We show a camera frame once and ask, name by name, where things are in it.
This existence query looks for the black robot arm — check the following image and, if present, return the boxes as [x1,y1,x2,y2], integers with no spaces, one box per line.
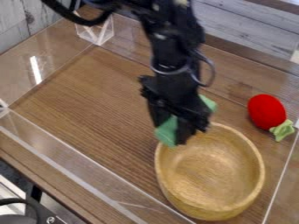
[83,0,213,147]

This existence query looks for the black cable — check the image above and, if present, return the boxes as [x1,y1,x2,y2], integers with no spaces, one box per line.
[40,0,217,88]

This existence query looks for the green rectangular block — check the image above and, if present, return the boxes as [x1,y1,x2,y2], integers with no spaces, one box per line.
[153,94,217,148]

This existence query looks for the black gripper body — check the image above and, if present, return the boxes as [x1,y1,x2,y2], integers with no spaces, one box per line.
[139,75,211,131]

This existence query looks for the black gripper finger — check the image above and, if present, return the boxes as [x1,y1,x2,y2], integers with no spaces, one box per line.
[175,117,196,145]
[147,100,171,127]

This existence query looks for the brown wooden bowl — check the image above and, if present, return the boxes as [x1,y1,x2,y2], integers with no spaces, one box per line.
[153,122,266,221]

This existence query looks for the clear acrylic tray wall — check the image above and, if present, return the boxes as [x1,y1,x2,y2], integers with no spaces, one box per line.
[0,16,299,224]

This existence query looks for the clear acrylic corner bracket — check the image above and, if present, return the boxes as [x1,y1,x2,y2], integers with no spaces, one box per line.
[75,16,115,46]

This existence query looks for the red plush strawberry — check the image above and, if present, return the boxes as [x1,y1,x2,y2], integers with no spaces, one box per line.
[247,94,295,142]

